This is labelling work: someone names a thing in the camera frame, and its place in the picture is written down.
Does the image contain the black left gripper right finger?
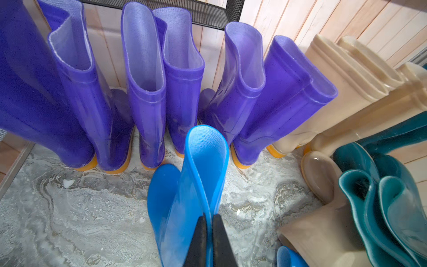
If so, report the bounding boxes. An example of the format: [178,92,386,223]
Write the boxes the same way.
[212,214,238,267]

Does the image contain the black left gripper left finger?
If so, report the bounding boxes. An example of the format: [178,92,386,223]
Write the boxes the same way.
[183,215,207,267]

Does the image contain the blue rain boot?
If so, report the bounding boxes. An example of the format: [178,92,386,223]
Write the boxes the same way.
[147,125,229,267]
[276,246,308,267]

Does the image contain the blue rain boot front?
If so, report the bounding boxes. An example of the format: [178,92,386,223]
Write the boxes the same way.
[276,246,308,267]

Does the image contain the teal rain boot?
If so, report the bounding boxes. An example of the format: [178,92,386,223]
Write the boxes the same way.
[357,111,427,154]
[379,175,427,267]
[333,142,423,267]

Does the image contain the purple rain boot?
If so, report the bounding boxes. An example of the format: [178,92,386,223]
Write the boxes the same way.
[231,35,339,169]
[155,13,205,158]
[198,22,266,145]
[121,2,166,170]
[38,1,135,174]
[1,1,97,171]

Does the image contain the purple rain boot back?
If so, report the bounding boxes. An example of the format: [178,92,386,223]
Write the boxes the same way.
[198,22,266,145]

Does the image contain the beige rain boot large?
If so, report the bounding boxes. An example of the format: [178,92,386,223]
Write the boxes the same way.
[266,34,389,159]

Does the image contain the beige rain boot lying small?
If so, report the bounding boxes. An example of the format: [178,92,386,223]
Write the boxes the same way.
[277,151,371,267]

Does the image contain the aluminium frame rails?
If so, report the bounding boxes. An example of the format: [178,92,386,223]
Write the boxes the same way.
[1,142,34,199]

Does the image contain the black mesh wall basket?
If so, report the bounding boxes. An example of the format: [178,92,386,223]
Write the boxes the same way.
[79,0,246,31]

